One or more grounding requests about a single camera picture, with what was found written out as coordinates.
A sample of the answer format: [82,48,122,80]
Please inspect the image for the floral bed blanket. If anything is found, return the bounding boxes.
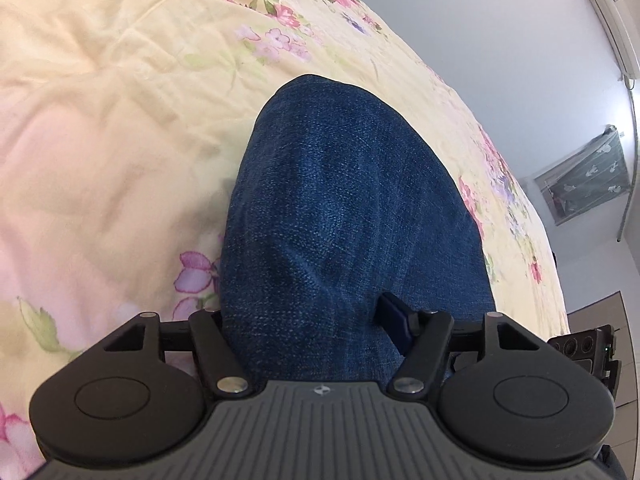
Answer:
[0,0,572,472]

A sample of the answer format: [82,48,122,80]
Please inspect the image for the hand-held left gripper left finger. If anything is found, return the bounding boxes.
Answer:
[97,310,252,401]

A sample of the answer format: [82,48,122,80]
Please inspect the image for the window with patterned curtain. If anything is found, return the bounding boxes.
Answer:
[532,125,632,226]

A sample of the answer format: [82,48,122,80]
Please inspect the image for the white air conditioner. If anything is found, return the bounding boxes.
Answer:
[578,0,640,77]

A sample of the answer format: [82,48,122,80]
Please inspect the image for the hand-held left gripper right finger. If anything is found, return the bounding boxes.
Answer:
[376,292,549,401]

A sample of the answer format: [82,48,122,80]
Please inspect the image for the blue denim pants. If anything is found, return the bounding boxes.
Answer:
[218,74,497,384]

